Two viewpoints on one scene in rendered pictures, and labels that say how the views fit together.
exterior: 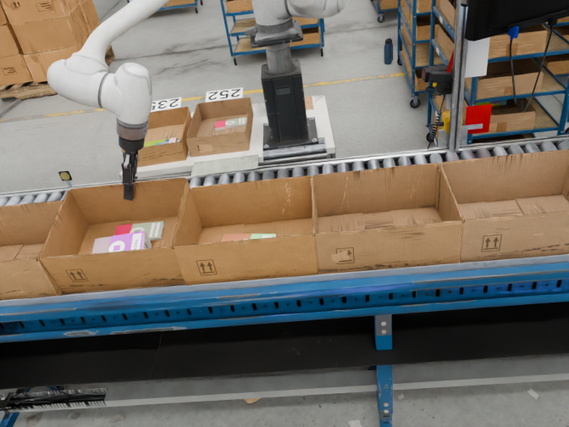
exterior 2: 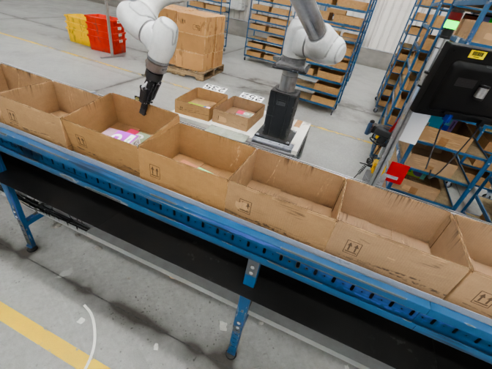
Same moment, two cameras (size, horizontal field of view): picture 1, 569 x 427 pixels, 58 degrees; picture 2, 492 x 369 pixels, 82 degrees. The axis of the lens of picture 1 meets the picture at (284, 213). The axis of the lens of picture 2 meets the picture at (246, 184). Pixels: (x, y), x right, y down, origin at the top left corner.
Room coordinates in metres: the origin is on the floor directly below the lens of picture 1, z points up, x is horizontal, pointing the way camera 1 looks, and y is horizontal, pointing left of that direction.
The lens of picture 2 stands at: (0.27, -0.27, 1.62)
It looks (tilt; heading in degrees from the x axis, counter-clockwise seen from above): 35 degrees down; 10
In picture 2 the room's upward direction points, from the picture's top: 10 degrees clockwise
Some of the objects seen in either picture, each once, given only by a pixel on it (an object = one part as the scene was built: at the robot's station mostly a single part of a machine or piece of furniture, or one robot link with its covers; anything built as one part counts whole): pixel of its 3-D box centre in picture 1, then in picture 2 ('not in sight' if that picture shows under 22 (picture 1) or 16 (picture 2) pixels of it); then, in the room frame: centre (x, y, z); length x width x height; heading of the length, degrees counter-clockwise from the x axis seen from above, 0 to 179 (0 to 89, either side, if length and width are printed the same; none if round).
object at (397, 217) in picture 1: (381, 219); (285, 196); (1.19, -0.28, 0.96); 0.39 x 0.29 x 0.17; 83
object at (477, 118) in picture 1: (470, 120); (391, 171); (1.88, -0.83, 0.85); 0.16 x 0.01 x 0.13; 83
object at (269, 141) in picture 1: (285, 102); (280, 113); (2.22, -0.09, 0.91); 0.26 x 0.26 x 0.33; 86
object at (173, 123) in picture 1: (159, 135); (202, 102); (2.33, 0.54, 0.80); 0.38 x 0.28 x 0.10; 178
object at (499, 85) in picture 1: (496, 69); (427, 154); (2.46, -1.20, 0.79); 0.40 x 0.30 x 0.10; 174
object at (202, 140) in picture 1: (221, 125); (239, 112); (2.33, 0.23, 0.80); 0.38 x 0.28 x 0.10; 174
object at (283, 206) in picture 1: (251, 230); (199, 165); (1.24, 0.11, 0.96); 0.39 x 0.29 x 0.17; 83
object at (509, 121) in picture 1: (493, 105); (414, 176); (2.46, -1.20, 0.59); 0.40 x 0.30 x 0.10; 171
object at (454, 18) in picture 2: not in sight; (453, 20); (1.86, -0.75, 1.62); 0.05 x 0.05 x 0.06
